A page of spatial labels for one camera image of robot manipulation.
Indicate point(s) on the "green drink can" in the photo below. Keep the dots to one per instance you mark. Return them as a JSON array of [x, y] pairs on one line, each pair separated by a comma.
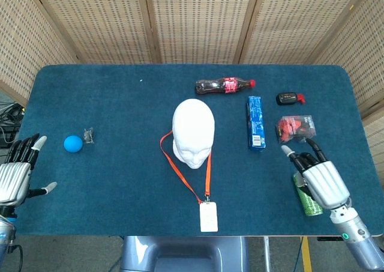
[[312, 207]]

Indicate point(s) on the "blue-grey robot torso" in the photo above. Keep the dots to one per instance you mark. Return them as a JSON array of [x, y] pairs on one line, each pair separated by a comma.
[[183, 254]]

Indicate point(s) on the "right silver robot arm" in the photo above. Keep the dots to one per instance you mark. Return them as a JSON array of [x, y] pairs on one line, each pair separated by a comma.
[[357, 236]]

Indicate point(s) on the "metal table leg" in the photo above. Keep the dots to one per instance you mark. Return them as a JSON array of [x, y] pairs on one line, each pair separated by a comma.
[[266, 254]]

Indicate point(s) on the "blue cookie box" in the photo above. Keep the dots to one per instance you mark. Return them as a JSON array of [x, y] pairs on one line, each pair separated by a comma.
[[256, 122]]

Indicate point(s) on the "cola bottle red label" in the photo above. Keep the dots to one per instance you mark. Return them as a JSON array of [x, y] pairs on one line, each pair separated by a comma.
[[216, 86]]

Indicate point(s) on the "woven bamboo folding screen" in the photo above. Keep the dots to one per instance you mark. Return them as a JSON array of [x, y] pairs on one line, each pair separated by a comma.
[[195, 22]]

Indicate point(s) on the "blue ball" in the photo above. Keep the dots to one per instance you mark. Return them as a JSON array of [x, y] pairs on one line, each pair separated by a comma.
[[73, 143]]

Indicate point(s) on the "clear box red parts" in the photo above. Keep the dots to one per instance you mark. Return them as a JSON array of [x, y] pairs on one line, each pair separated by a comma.
[[295, 128]]

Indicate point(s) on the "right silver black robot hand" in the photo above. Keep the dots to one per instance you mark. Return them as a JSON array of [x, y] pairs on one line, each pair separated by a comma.
[[327, 185]]

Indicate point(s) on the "small black red device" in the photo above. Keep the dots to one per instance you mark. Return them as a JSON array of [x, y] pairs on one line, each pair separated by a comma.
[[286, 98]]

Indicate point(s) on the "white mannequin head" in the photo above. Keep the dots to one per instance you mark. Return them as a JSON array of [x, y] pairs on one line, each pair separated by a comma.
[[193, 125]]

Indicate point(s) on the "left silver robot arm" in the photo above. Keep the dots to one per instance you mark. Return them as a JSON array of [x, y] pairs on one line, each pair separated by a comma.
[[6, 230]]

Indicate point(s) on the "blue carpet table cover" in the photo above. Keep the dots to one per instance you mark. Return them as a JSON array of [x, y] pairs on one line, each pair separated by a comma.
[[120, 179]]

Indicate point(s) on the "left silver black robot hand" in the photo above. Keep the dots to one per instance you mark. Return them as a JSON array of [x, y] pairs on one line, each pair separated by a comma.
[[13, 182]]

